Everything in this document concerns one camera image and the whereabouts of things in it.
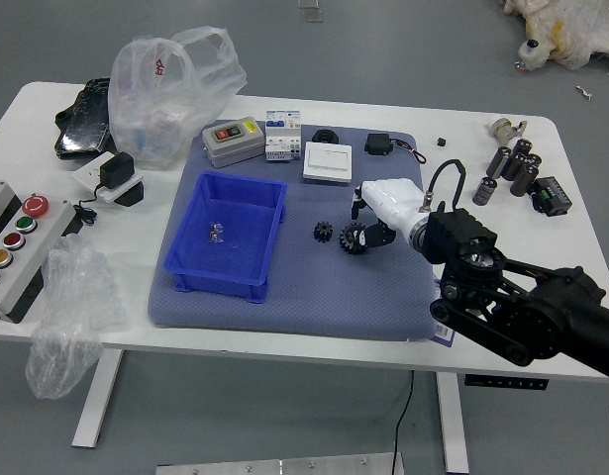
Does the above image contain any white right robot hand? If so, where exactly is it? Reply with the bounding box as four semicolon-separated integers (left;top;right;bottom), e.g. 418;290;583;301
351;177;429;249

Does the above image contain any big black gear nut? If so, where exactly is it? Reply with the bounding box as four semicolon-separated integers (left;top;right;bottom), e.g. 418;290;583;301
338;223;369;256

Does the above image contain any blue plastic box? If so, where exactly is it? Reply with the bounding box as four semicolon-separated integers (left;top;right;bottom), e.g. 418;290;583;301
163;170;289;305

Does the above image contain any grey multi-button control box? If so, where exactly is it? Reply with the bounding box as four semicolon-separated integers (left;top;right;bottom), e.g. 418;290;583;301
0;177;85;326

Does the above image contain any white circuit breaker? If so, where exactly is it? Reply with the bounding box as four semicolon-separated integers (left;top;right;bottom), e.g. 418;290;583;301
263;109;304;163

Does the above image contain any blue-grey padded mat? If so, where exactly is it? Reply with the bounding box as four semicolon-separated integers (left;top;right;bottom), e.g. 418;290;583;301
147;122;437;343

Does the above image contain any white lamp socket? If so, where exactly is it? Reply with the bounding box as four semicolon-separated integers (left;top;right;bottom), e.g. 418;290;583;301
489;117;527;145

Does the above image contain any black module with green terminals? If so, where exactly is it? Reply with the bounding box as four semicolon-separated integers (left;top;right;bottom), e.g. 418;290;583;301
529;176;573;218

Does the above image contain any white part with black cap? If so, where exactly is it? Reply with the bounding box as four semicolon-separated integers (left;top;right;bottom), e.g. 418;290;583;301
515;38;551;70

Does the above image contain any clear plastic piece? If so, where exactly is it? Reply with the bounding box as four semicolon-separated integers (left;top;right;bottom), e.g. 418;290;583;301
297;0;325;24

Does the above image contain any black table control panel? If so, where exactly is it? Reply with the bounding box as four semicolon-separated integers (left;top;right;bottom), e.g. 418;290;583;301
464;375;551;390

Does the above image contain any white table leg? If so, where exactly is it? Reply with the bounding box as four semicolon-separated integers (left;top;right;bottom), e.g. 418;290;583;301
436;373;470;474
71;348;123;449

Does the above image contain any large clear plastic bag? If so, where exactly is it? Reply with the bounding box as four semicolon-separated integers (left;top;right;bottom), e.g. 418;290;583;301
107;27;249;172

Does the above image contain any black power adapter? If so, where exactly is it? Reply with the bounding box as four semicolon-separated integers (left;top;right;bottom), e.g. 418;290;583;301
96;151;136;192

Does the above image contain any white socket plate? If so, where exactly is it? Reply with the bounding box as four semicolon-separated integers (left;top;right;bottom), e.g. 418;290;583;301
70;150;147;208

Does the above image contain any black plastic tray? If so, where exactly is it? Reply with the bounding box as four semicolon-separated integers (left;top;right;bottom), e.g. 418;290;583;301
53;76;118;159

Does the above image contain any crumpled clear plastic bag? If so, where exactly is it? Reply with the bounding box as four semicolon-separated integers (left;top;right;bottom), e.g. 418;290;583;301
25;234;127;401

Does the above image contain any black servo with wires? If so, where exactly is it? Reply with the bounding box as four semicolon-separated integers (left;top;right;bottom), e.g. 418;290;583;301
363;133;428;164

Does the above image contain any white wall switch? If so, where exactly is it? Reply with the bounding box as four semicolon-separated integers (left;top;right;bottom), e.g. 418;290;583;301
302;141;354;185

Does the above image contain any grey push-button switch box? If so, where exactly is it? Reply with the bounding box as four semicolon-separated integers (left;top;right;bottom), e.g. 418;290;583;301
201;116;266;169

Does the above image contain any black floor cable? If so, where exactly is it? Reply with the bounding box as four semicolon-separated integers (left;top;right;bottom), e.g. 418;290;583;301
391;369;415;475

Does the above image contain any black adapter cord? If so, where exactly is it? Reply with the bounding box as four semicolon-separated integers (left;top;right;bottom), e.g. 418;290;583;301
73;186;105;227

